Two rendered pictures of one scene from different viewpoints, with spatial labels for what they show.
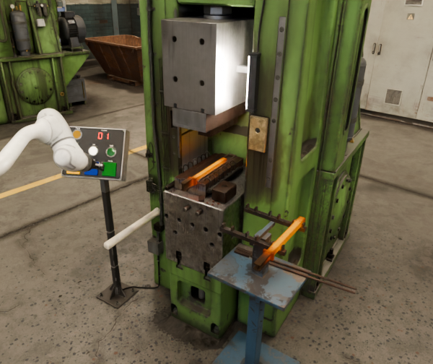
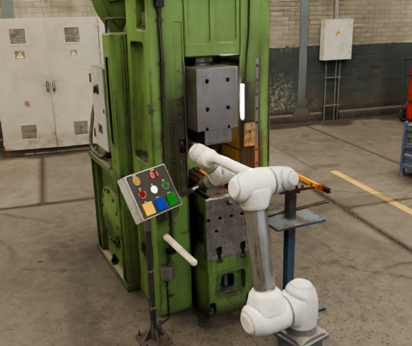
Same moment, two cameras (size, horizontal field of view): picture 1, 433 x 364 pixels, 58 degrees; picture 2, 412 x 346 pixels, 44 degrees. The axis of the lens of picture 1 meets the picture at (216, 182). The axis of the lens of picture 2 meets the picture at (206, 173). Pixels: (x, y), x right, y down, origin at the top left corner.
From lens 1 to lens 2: 2.96 m
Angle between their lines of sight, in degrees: 53
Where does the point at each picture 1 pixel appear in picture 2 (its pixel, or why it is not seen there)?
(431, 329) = (305, 237)
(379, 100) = (69, 134)
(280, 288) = (309, 215)
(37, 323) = not seen: outside the picture
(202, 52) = (228, 86)
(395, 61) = (72, 94)
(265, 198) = not seen: hidden behind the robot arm
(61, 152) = not seen: hidden behind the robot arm
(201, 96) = (228, 116)
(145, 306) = (185, 328)
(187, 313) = (225, 302)
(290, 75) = (263, 91)
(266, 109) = (252, 116)
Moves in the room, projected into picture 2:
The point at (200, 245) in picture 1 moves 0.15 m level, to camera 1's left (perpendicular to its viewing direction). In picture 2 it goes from (237, 228) to (226, 237)
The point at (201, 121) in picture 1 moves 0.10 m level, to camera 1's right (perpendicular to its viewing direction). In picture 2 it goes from (228, 134) to (235, 131)
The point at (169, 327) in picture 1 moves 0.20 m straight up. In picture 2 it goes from (220, 323) to (220, 297)
